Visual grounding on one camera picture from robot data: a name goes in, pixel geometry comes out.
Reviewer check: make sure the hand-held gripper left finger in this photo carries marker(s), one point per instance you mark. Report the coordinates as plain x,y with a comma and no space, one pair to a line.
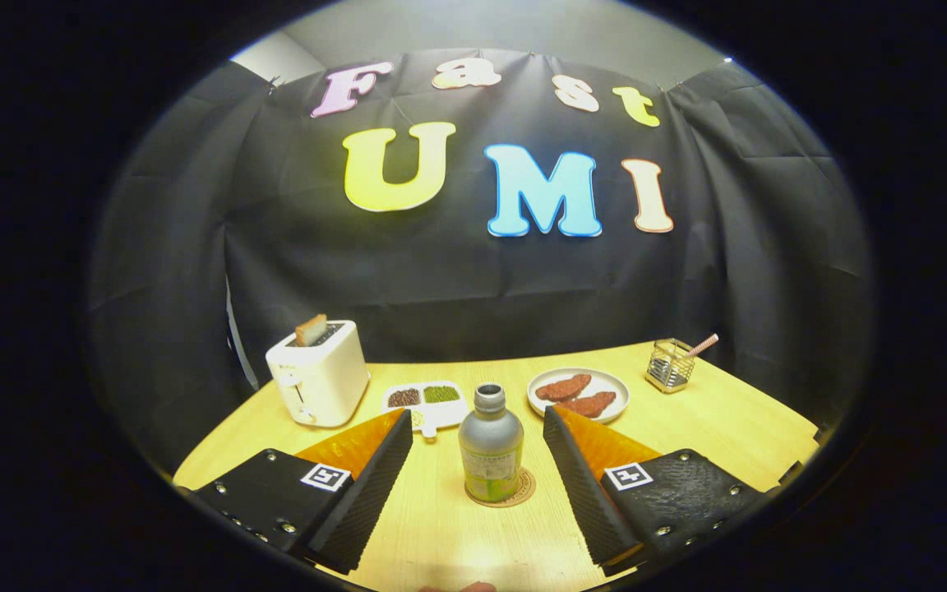
358,510

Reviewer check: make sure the white divided bean dish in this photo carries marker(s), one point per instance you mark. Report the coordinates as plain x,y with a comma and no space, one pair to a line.
434,416

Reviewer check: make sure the toast slice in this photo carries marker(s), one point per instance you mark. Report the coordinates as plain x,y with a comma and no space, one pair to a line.
310,330

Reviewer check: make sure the wooden table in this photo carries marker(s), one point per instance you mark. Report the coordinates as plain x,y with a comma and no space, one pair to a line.
712,436

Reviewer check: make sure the black backdrop cloth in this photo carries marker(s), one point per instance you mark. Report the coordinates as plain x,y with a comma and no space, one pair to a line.
441,279

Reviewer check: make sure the red-brown meat slice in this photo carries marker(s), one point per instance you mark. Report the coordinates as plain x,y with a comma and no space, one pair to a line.
590,404
564,386

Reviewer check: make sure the pink stick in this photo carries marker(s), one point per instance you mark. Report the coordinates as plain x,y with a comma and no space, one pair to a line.
704,344

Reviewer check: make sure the round cork coaster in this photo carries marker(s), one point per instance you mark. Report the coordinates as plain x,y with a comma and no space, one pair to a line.
528,485

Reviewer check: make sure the silver green juice bottle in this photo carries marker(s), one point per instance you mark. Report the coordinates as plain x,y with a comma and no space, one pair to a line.
491,444

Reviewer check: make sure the white toaster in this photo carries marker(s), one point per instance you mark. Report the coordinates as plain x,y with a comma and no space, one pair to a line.
325,378

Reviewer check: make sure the white round plate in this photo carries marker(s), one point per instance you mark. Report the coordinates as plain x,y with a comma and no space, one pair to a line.
617,390

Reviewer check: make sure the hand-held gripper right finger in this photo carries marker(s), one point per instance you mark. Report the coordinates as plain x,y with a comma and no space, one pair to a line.
588,501

